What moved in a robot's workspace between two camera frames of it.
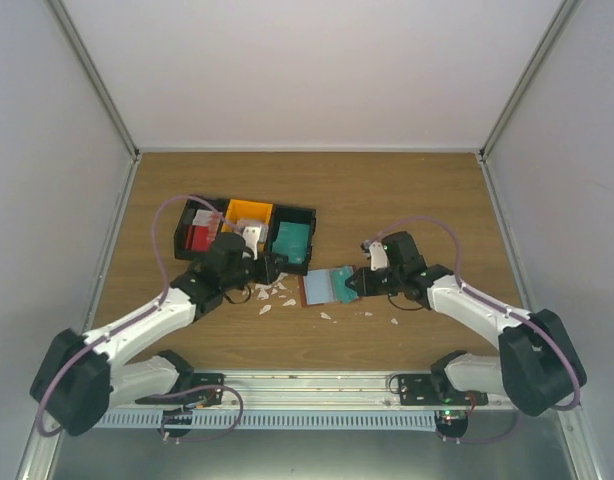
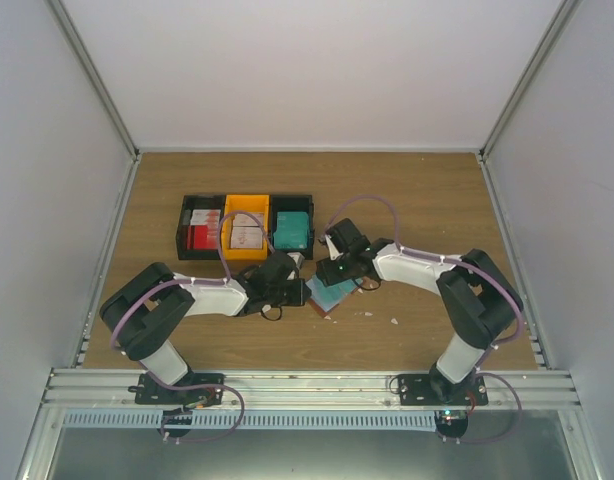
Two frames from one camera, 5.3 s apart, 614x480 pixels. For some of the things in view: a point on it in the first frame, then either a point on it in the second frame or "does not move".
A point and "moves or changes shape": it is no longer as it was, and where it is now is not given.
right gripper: (359, 289) → (328, 277)
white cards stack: (242, 223) does not move
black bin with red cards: (199, 226) does not move
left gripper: (268, 275) → (300, 295)
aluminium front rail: (302, 392) does not move
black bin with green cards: (292, 232) moves or changes shape
